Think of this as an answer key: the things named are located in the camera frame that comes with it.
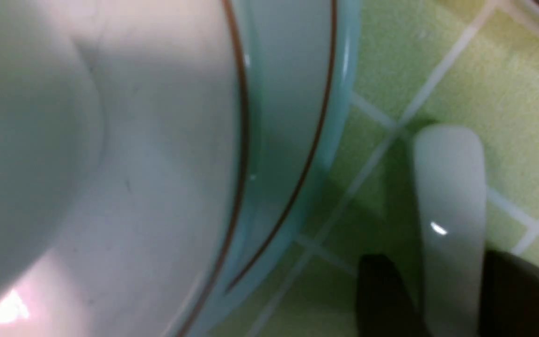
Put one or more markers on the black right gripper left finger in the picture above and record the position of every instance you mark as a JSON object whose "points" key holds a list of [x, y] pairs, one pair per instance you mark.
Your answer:
{"points": [[384, 308]]}

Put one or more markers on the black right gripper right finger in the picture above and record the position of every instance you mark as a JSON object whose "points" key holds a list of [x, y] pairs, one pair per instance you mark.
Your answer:
{"points": [[509, 297]]}

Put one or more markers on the plain white ceramic spoon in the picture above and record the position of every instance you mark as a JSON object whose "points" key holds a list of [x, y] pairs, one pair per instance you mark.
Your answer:
{"points": [[451, 190]]}

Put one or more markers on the wide pale green bowl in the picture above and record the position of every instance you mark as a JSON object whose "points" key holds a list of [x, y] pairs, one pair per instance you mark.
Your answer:
{"points": [[120, 146]]}

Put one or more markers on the green checkered tablecloth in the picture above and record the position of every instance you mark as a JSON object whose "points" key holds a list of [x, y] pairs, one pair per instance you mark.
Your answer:
{"points": [[469, 62]]}

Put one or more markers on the large pale green plate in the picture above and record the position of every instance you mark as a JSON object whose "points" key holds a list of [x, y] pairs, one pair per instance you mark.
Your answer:
{"points": [[296, 62]]}

